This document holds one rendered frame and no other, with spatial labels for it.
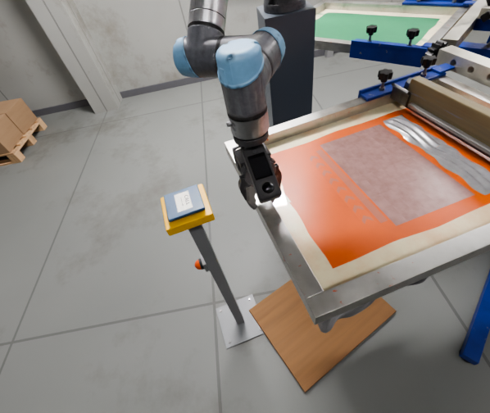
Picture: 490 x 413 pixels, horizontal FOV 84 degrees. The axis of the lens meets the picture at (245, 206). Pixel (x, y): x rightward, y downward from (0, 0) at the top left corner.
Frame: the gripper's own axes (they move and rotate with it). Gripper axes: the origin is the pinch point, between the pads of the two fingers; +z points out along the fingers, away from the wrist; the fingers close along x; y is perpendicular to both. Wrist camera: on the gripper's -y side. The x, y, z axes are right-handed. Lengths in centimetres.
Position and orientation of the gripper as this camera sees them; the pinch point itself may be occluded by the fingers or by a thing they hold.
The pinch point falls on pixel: (263, 204)
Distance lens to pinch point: 67.2
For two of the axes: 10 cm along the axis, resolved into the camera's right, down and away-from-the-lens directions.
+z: 1.5, 6.5, 7.5
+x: -9.3, 3.4, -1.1
